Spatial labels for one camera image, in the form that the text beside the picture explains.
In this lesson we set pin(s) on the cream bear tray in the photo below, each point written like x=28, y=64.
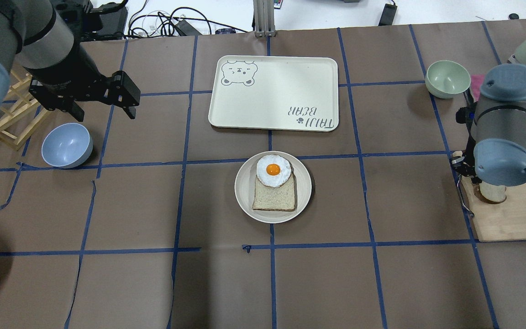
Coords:
x=275, y=93

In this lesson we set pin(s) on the fried egg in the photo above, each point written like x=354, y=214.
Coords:
x=273, y=170

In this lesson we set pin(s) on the round cream plate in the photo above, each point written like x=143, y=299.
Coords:
x=245, y=183

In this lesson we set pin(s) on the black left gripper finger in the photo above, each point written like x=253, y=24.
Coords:
x=69, y=106
x=125, y=94

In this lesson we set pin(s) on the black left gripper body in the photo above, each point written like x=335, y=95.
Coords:
x=65, y=69

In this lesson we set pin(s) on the green bowl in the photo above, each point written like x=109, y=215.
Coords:
x=446, y=79

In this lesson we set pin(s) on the wooden dish rack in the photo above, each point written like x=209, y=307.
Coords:
x=20, y=114

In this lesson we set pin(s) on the aluminium frame post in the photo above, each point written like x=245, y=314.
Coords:
x=264, y=18

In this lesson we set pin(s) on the black computer box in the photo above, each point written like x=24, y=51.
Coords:
x=105, y=22

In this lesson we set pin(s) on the bottom bread slice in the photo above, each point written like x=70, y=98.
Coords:
x=283, y=198

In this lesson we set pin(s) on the blue bowl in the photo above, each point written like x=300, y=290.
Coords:
x=67, y=146

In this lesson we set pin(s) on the pink cloth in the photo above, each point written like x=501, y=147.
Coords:
x=476, y=81

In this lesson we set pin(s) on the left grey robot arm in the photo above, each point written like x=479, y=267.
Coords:
x=33, y=34

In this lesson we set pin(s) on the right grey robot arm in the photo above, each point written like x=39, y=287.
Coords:
x=496, y=149

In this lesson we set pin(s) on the wooden cutting board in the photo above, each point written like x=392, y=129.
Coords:
x=505, y=221

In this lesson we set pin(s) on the small black adapter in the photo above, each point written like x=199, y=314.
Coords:
x=388, y=15

